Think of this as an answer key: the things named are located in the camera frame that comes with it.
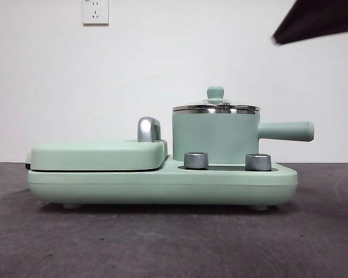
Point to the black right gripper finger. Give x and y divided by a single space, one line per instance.
322 17

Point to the glass pot lid green knob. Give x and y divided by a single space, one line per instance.
216 92

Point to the silver control knob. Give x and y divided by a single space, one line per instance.
258 161
196 160

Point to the mint green breakfast machine base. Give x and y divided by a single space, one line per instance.
162 185

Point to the mint green hinged griddle cover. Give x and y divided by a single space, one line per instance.
95 155

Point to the white wall socket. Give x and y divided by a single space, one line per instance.
95 13

